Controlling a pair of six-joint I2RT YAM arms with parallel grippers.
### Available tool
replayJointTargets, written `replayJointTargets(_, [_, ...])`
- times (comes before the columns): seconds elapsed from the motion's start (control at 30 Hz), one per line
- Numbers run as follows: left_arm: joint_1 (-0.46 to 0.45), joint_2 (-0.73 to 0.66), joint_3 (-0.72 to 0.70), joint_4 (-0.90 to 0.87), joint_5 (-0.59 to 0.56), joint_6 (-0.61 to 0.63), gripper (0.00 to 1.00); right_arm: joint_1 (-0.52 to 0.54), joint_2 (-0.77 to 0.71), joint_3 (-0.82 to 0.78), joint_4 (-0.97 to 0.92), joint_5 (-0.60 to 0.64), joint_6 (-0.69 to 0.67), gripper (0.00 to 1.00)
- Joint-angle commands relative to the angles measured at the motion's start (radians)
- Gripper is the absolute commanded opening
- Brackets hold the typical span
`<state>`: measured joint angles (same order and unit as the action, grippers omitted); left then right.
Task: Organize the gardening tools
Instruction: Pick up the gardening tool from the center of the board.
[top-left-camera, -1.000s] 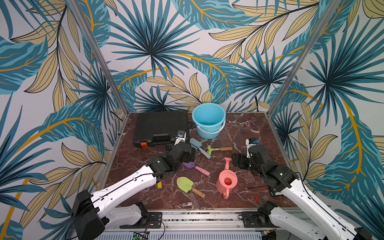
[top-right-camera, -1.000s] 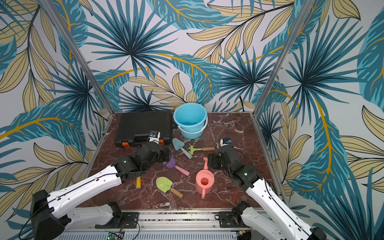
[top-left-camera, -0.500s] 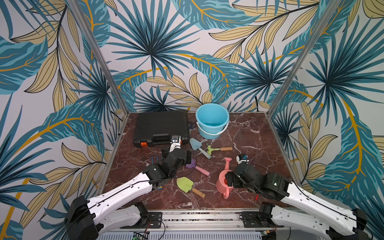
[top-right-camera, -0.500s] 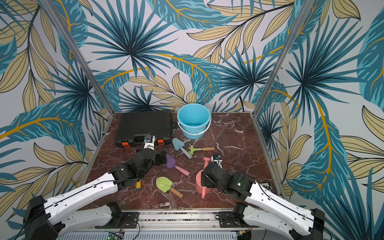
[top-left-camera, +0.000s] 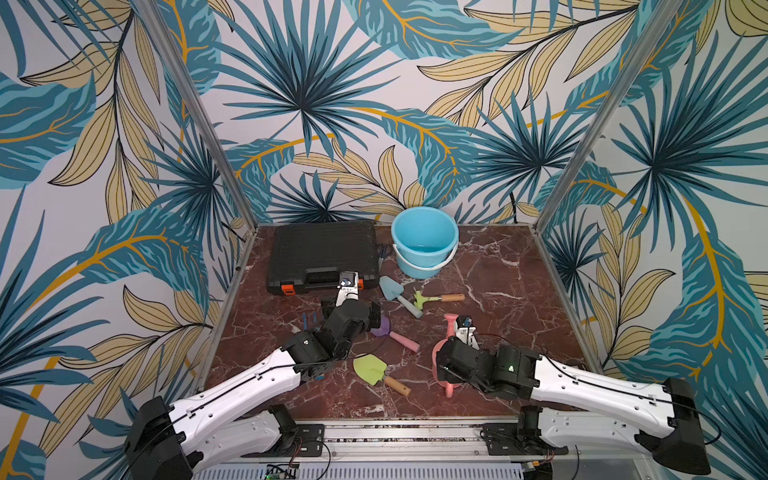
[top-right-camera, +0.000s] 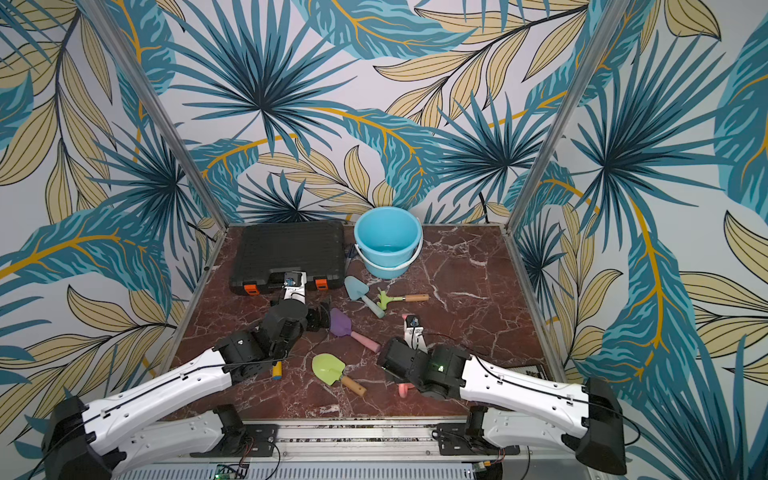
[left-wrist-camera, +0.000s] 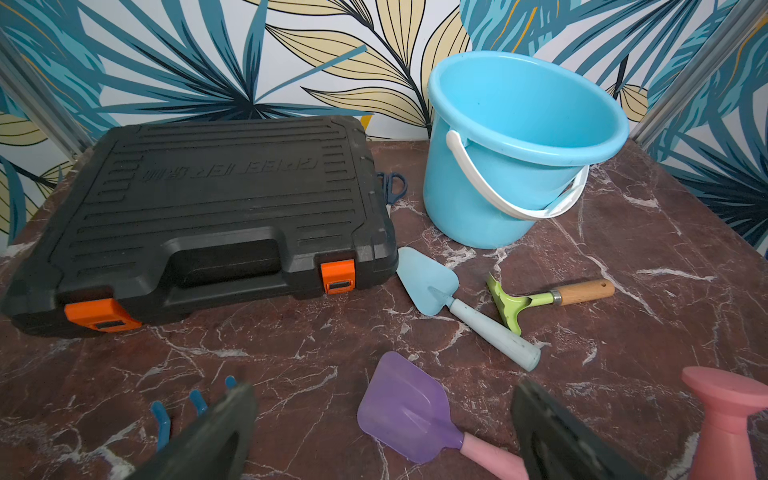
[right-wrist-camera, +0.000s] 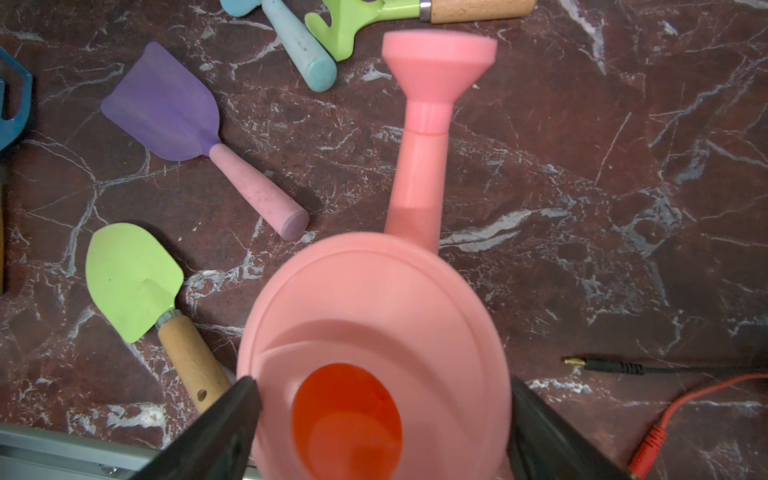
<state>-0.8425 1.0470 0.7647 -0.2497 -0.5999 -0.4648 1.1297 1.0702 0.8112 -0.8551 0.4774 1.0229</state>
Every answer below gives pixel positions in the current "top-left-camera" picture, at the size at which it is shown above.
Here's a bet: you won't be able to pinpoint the light blue plastic bucket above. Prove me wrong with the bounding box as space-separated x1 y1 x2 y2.
391 207 459 280

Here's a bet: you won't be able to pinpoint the blue toy fork yellow handle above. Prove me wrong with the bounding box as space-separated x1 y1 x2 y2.
302 311 318 330

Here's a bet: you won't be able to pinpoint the aluminium front rail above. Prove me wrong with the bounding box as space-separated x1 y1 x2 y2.
140 418 661 480

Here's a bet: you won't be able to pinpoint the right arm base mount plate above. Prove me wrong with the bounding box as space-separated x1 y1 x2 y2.
480 423 569 458

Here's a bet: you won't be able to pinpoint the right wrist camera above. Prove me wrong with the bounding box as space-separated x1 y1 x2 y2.
454 316 479 350

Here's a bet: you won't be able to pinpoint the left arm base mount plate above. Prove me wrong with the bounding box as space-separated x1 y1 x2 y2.
260 423 326 458

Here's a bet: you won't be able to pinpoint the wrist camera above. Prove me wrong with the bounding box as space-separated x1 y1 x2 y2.
454 316 479 350
335 271 359 306

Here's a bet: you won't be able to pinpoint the blue handled scissors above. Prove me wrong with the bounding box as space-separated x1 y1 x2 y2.
377 243 394 268

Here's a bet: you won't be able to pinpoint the aluminium corner post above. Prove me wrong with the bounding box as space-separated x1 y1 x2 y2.
134 0 258 232
532 0 682 239

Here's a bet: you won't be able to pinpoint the purple toy scoop pink handle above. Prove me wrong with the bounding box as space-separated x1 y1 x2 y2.
370 315 421 353

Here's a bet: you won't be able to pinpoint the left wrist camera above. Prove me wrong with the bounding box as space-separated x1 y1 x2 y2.
335 271 359 306

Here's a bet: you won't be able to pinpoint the black plastic tool case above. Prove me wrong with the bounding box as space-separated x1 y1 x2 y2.
266 220 380 296

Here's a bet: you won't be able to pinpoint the teal toy trowel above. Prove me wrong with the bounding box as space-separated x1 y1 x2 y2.
379 276 423 318

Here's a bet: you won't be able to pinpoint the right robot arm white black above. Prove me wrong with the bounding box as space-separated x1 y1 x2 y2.
433 336 711 475

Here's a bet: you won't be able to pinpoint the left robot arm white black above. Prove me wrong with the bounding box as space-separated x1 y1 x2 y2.
123 299 381 479

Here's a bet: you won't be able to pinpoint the green toy shovel wooden handle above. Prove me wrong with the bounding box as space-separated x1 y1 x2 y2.
353 354 411 397

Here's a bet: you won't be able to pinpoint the green toy rake wooden handle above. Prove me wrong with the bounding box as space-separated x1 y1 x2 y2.
413 291 466 311

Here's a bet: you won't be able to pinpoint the left aluminium corner post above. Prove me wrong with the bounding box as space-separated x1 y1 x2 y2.
134 0 258 232

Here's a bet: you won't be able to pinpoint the pink toy watering can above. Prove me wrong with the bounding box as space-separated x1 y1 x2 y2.
431 314 458 399

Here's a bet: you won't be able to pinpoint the right aluminium corner post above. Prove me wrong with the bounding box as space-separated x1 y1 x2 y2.
532 0 682 239

